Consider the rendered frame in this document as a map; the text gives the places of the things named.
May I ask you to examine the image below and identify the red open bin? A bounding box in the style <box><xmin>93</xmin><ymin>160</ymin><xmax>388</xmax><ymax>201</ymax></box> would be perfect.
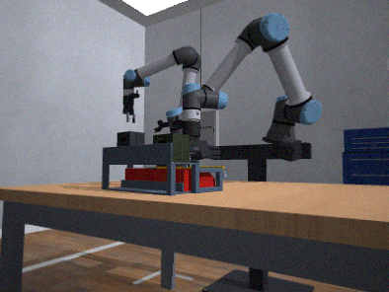
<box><xmin>143</xmin><ymin>169</ymin><xmax>164</xmax><ymax>182</ymax></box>
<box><xmin>125</xmin><ymin>169</ymin><xmax>143</xmax><ymax>181</ymax></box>
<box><xmin>164</xmin><ymin>169</ymin><xmax>215</xmax><ymax>191</ymax></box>

